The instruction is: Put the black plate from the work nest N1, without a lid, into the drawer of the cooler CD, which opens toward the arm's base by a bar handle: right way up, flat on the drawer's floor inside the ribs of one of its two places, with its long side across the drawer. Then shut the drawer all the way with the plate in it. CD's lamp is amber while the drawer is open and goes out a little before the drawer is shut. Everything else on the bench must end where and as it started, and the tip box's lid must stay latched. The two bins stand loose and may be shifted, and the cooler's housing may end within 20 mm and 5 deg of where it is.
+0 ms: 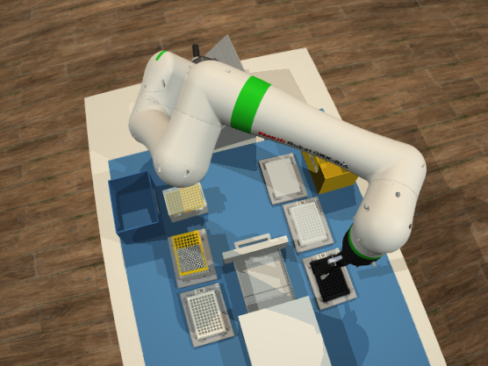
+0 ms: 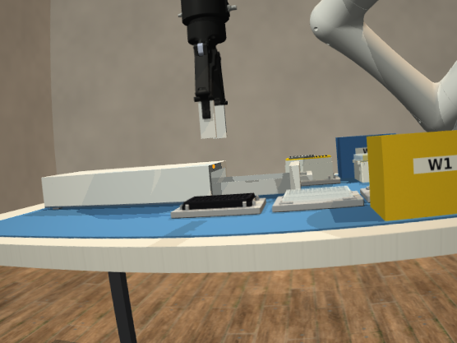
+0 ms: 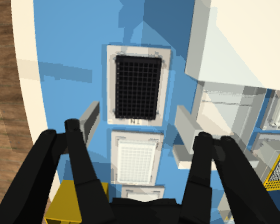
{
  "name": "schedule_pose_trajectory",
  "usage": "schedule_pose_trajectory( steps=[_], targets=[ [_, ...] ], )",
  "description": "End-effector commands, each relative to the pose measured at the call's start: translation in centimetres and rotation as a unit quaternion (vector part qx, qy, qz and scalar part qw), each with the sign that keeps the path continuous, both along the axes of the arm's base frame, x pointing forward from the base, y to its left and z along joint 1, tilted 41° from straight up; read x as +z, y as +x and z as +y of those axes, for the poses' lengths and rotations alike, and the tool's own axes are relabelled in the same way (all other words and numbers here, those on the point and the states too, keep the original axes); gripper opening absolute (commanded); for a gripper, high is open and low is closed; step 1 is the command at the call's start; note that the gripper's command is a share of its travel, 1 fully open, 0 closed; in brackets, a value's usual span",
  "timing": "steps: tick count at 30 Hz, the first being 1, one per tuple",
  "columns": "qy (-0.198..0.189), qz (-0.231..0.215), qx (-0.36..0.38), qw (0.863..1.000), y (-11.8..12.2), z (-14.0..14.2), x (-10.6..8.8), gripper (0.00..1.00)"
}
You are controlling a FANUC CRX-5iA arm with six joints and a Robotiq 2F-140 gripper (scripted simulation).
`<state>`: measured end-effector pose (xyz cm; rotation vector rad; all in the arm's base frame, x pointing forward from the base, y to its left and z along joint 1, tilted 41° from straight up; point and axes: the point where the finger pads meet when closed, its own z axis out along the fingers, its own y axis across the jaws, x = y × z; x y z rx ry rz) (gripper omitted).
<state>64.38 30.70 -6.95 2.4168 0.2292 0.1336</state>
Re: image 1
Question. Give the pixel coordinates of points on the blue work mat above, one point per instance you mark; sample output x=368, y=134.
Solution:
x=374, y=329

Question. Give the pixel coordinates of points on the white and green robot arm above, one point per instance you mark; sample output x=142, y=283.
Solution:
x=181, y=134

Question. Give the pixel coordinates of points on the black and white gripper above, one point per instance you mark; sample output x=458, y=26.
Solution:
x=331, y=263

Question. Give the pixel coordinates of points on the dark blue open bin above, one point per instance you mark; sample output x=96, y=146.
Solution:
x=133, y=206

